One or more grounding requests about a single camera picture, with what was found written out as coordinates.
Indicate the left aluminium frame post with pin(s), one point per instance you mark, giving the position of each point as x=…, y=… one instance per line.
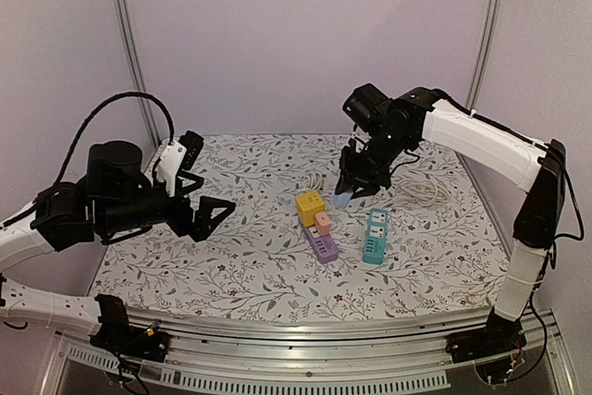
x=135, y=69

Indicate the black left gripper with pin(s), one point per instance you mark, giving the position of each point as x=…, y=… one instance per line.
x=200, y=228

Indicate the blue plug adapter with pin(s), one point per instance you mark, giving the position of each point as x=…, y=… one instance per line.
x=341, y=200

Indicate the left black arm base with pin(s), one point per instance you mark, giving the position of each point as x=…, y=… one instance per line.
x=117, y=336

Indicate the aluminium frame post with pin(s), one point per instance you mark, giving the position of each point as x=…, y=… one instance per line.
x=135, y=69
x=484, y=50

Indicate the purple power strip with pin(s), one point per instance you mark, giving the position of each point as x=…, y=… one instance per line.
x=324, y=247

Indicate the yellow cube socket adapter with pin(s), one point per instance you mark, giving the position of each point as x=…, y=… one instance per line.
x=308, y=205

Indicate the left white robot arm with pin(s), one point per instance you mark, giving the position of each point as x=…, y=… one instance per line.
x=113, y=202

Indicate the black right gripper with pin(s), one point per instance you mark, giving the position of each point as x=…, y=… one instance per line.
x=362, y=166

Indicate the pink plug adapter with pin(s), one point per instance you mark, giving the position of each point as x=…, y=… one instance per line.
x=322, y=223

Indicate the teal power strip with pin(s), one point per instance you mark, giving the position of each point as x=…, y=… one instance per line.
x=376, y=237

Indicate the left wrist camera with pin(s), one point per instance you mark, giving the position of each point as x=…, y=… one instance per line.
x=178, y=155

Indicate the floral patterned table mat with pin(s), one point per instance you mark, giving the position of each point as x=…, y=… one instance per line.
x=442, y=252

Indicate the right aluminium frame post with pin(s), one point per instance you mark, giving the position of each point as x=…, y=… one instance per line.
x=484, y=50

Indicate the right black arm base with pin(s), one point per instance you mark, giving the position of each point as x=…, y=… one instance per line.
x=497, y=336

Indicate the aluminium front rail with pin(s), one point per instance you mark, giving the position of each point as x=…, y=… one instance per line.
x=209, y=355

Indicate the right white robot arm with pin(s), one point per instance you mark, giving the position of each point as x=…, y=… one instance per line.
x=396, y=125

